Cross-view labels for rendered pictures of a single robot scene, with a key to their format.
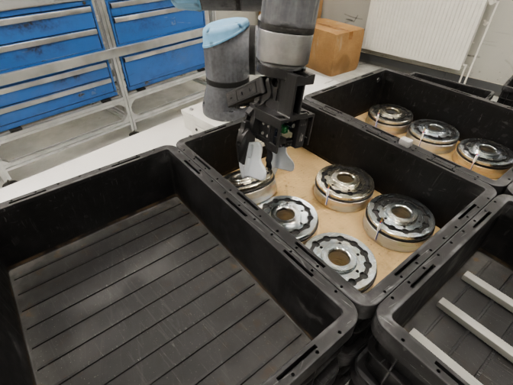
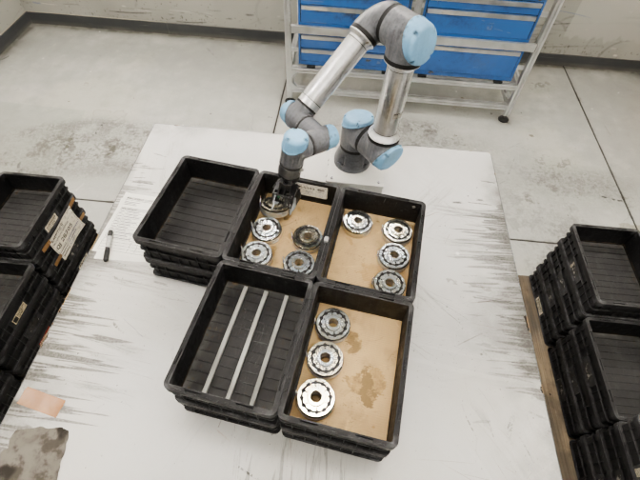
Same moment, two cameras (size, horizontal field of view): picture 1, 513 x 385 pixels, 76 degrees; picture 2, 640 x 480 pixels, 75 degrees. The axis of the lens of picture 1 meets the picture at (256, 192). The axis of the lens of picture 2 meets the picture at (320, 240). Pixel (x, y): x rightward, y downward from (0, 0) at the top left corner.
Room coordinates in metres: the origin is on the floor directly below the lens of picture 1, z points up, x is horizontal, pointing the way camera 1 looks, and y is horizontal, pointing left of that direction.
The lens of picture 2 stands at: (-0.05, -0.82, 2.00)
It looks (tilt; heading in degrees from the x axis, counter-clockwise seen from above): 54 degrees down; 49
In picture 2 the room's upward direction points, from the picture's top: 3 degrees clockwise
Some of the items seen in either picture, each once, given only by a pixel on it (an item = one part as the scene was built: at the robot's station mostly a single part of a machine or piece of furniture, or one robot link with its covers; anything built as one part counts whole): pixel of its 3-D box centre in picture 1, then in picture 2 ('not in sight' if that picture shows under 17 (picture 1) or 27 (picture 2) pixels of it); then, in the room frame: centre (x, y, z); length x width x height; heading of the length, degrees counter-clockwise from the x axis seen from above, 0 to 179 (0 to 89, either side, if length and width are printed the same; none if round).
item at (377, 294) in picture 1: (319, 169); (285, 221); (0.41, -0.10, 0.92); 0.40 x 0.30 x 0.02; 38
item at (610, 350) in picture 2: not in sight; (611, 382); (1.26, -1.19, 0.31); 0.40 x 0.30 x 0.34; 46
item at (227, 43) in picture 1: (229, 48); (357, 130); (0.88, 0.07, 0.97); 0.13 x 0.12 x 0.14; 88
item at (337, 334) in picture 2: not in sight; (332, 323); (0.33, -0.46, 0.86); 0.10 x 0.10 x 0.01
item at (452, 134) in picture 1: (433, 131); (393, 255); (0.65, -0.39, 0.86); 0.10 x 0.10 x 0.01
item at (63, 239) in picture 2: not in sight; (67, 232); (-0.22, 0.80, 0.41); 0.31 x 0.02 x 0.16; 46
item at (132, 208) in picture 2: not in sight; (134, 225); (0.03, 0.38, 0.70); 0.33 x 0.23 x 0.01; 46
